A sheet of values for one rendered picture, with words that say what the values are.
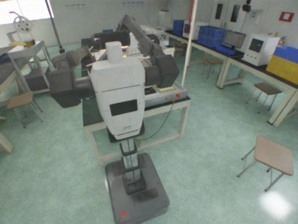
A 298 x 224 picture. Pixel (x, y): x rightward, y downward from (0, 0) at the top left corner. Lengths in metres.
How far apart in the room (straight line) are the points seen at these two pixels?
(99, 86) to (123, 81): 0.10
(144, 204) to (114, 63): 1.23
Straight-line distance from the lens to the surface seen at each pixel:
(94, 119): 1.47
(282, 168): 1.88
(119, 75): 0.59
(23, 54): 3.51
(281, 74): 3.20
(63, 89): 0.59
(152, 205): 1.47
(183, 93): 1.64
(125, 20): 1.08
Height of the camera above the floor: 1.68
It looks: 40 degrees down
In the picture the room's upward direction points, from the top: straight up
